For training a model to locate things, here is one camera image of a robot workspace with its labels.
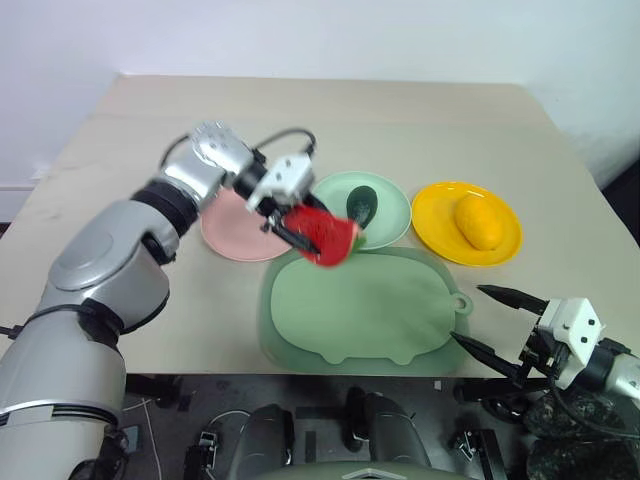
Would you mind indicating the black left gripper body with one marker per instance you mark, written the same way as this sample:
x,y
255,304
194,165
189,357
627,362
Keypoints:
x,y
278,209

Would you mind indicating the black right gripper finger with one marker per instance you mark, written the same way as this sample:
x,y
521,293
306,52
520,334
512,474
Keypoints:
x,y
487,352
515,298

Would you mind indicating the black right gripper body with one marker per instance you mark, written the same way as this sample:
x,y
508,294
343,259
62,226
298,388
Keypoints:
x,y
542,352

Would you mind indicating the red watermelon slice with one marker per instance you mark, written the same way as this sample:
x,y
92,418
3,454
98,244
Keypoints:
x,y
327,232

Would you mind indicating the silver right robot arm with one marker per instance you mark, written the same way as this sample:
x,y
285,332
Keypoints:
x,y
622,372

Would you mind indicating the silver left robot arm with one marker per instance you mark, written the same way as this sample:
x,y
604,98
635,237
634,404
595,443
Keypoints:
x,y
95,280

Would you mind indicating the pink plate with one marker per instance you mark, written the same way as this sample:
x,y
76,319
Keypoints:
x,y
237,235

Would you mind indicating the green plate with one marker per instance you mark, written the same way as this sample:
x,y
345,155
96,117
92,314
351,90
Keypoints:
x,y
390,210

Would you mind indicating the yellow plate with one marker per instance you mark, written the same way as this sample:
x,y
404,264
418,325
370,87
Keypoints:
x,y
435,220

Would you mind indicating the dark green avocado half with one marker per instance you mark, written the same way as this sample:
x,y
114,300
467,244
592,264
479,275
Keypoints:
x,y
361,205

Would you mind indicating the camouflage patterned rounded shape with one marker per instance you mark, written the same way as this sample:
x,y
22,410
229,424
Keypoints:
x,y
580,460
575,407

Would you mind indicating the yellow mango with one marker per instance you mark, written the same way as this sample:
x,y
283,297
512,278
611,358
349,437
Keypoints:
x,y
478,222

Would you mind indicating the green pig-shaped silicone mat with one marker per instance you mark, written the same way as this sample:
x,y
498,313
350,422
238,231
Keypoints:
x,y
360,310

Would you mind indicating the dark grey rounded shape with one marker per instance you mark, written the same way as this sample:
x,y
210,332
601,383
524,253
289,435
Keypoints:
x,y
265,440
395,432

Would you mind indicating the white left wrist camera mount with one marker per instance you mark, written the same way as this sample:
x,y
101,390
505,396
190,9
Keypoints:
x,y
289,174

